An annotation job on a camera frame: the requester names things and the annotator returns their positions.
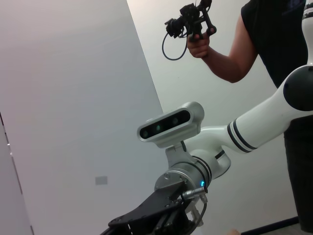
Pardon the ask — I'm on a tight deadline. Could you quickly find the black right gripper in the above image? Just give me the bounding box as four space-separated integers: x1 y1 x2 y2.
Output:
100 180 204 235

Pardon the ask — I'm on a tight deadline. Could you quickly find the black teleoperation handle device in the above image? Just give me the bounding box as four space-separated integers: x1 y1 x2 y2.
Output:
162 0 218 61

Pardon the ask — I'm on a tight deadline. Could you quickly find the person bare forearm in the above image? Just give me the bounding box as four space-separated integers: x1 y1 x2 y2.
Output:
202 44 255 84

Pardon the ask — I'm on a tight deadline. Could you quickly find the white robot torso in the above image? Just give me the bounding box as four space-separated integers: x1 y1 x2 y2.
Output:
302 0 313 67

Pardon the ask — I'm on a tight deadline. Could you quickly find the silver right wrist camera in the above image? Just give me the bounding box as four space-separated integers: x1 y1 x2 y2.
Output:
136 101 205 172

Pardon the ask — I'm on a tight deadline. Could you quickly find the silver right gripper cable connector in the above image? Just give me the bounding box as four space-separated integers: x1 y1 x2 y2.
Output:
182 187 209 228

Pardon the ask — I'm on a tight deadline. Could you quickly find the person in black clothes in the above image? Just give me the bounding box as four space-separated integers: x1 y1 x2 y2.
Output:
241 0 313 233

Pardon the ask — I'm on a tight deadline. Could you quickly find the person hand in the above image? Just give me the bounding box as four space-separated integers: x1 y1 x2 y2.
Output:
187 36 211 59

